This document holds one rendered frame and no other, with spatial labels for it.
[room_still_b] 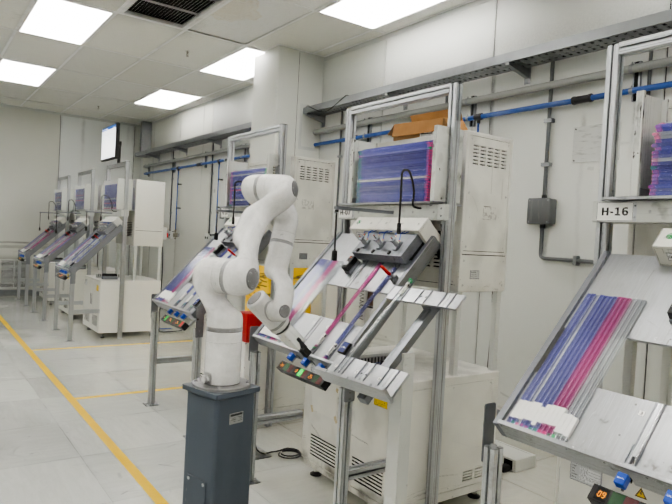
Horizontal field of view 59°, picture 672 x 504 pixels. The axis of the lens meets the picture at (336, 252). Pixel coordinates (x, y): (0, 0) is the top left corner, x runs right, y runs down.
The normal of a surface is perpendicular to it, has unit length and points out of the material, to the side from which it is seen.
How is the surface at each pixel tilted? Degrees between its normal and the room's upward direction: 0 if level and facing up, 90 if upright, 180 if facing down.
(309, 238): 90
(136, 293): 90
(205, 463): 90
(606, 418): 44
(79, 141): 90
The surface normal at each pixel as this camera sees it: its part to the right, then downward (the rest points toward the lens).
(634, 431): -0.53, -0.73
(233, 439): 0.76, 0.06
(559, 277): -0.80, -0.03
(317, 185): 0.58, 0.05
